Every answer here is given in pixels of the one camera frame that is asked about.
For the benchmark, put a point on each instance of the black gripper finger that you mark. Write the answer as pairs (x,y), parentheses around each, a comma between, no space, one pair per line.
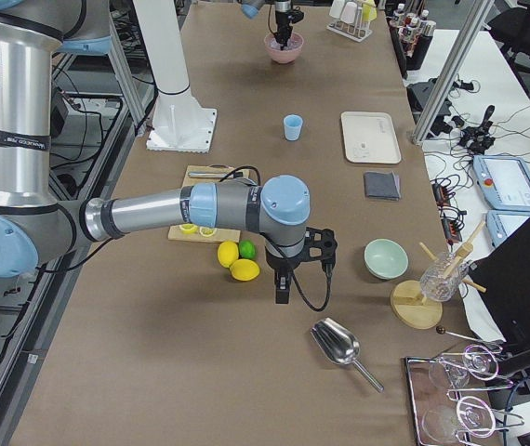
(287,35)
(280,38)
(282,288)

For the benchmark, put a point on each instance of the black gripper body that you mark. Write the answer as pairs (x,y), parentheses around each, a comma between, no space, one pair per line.
(279,265)
(282,16)

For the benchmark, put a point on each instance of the pile of ice cubes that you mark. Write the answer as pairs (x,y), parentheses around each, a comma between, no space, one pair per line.
(295,43)

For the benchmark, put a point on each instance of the white cup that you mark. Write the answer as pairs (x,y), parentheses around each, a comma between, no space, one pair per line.
(336,9)

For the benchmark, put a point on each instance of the pink cup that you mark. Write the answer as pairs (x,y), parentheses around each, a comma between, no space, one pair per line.
(349,12)

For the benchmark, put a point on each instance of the yellow cup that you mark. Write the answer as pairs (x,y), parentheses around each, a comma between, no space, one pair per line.
(369,11)

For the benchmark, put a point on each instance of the silver metal ice scoop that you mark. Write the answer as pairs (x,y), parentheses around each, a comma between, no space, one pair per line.
(342,347)

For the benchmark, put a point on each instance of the light blue plastic cup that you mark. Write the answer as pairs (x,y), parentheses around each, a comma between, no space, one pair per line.
(292,126)

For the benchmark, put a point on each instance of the wooden cup tree stand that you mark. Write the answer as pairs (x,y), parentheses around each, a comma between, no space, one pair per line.
(419,303)

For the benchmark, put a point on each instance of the pink bowl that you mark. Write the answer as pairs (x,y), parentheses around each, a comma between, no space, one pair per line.
(286,54)

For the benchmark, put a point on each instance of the yellow lemon near lime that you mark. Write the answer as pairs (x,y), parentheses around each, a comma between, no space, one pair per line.
(244,270)

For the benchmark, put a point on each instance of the green lime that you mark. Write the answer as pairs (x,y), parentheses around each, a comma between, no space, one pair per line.
(247,249)

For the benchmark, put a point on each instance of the mint green bowl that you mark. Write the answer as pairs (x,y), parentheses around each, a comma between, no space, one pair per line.
(385,259)

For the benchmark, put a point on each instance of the folded grey cloth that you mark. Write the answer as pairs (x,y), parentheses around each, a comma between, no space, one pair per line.
(384,186)

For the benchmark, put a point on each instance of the lemon half slice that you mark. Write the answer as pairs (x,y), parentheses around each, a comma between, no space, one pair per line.
(188,228)
(207,232)

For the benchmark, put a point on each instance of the cream rabbit tray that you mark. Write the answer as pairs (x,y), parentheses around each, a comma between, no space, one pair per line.
(369,138)

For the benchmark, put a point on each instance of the clear glass on stand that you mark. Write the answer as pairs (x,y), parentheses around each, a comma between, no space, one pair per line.
(440,280)

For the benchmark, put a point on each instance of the steel muddler black tip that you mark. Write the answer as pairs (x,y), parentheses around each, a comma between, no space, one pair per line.
(214,175)

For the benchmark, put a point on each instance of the blue teach pendant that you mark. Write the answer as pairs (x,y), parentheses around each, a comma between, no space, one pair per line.
(501,224)
(504,181)

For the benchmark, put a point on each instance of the black metal glass tray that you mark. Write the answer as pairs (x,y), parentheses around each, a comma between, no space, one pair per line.
(449,401)

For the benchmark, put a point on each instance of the black monitor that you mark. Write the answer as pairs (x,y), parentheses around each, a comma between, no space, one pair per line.
(505,274)

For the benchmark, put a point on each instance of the white wire cup rack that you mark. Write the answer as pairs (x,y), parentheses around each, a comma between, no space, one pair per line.
(357,31)

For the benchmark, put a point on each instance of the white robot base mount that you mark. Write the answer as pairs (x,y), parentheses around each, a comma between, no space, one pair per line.
(179,122)

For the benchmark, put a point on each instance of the aluminium frame post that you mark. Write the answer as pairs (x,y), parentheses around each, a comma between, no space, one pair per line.
(459,51)

